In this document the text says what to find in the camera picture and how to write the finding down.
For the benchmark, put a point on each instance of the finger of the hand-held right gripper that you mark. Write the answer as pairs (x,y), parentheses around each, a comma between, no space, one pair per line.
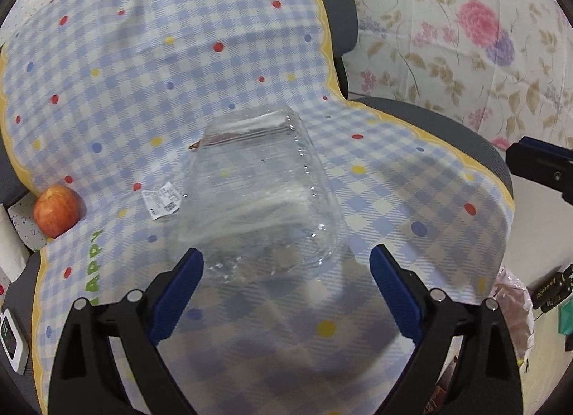
(537,166)

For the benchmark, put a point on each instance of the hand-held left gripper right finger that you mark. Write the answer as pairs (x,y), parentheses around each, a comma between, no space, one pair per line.
(398,294)

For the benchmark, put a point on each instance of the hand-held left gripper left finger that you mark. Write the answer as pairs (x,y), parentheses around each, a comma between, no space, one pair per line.
(179,294)

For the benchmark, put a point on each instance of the clear plastic container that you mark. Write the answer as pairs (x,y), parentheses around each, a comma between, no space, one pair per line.
(259,200)

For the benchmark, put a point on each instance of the translucent pink plastic bag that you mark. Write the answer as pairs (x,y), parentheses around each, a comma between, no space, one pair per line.
(515,312)

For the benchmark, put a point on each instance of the black electronic device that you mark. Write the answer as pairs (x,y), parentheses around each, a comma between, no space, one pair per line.
(550,289)

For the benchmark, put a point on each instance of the red apple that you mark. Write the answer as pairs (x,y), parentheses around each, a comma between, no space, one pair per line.
(58,213)

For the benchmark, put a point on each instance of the floral print cloth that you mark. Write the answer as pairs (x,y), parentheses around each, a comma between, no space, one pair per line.
(447,38)

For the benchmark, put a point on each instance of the white timer device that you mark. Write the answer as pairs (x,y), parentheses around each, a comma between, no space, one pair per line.
(13,339)

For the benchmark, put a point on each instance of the blue checkered dotted cloth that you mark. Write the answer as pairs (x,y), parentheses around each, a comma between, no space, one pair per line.
(179,61)

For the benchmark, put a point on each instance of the grey office chair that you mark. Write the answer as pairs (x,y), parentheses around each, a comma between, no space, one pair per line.
(340,7)

